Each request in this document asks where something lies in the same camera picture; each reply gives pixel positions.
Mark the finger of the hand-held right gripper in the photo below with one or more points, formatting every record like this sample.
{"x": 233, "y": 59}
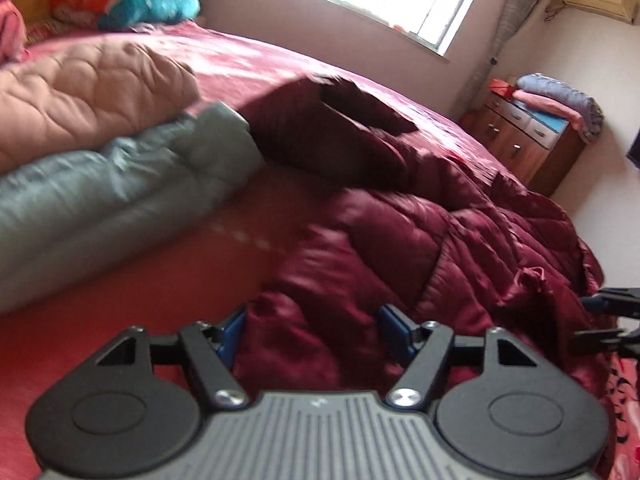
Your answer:
{"x": 607, "y": 302}
{"x": 600, "y": 338}

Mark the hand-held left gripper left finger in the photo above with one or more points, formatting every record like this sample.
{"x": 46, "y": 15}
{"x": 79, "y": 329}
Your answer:
{"x": 231, "y": 336}

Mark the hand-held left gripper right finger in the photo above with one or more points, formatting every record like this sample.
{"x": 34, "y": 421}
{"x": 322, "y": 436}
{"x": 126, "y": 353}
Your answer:
{"x": 397, "y": 332}

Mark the maroon down jacket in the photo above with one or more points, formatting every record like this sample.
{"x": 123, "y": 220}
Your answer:
{"x": 400, "y": 240}

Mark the wooden dresser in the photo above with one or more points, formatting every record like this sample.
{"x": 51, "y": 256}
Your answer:
{"x": 520, "y": 147}

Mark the pink and grey quilt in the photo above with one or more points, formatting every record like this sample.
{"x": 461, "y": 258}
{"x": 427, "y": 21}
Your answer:
{"x": 125, "y": 190}

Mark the pink folded blanket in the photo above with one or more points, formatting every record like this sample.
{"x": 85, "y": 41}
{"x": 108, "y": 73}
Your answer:
{"x": 545, "y": 105}

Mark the red box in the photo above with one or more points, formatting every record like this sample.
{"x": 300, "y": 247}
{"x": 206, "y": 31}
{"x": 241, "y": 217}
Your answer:
{"x": 501, "y": 87}

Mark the pink quilted jacket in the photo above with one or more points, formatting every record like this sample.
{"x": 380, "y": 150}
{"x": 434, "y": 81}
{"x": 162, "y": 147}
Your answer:
{"x": 85, "y": 95}

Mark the bed with red printed sheet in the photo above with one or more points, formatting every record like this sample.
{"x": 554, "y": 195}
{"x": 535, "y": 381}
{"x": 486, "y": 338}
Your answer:
{"x": 300, "y": 60}

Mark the grey patterned curtain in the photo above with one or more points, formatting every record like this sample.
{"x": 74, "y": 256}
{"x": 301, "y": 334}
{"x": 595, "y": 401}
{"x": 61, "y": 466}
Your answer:
{"x": 517, "y": 5}

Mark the teal patterned folded blanket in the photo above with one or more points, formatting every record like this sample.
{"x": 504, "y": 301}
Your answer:
{"x": 150, "y": 7}

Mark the pink cloth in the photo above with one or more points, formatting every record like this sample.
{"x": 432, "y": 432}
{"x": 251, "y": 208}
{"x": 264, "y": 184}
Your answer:
{"x": 10, "y": 25}

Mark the black wall television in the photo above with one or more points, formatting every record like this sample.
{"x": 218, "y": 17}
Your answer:
{"x": 634, "y": 149}

